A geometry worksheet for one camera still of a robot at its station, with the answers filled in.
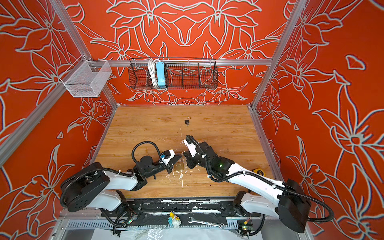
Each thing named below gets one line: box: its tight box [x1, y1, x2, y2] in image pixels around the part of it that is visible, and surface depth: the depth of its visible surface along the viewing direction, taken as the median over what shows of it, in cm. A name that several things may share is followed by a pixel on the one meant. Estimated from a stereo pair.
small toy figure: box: [168, 211, 182, 229], surface depth 69 cm
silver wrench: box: [188, 216, 225, 229], surface depth 70 cm
